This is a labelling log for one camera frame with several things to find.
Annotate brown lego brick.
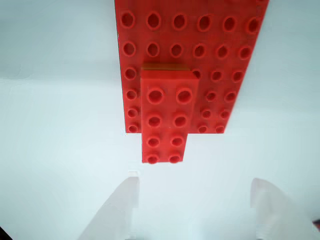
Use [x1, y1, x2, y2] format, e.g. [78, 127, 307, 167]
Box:
[141, 62, 191, 72]

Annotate red lego brick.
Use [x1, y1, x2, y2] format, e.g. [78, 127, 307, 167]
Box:
[140, 69, 201, 165]

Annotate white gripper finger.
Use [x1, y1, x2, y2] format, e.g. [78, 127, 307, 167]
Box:
[250, 177, 320, 240]
[76, 176, 140, 240]

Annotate red lego baseplate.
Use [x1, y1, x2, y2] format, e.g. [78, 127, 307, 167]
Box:
[114, 0, 271, 135]

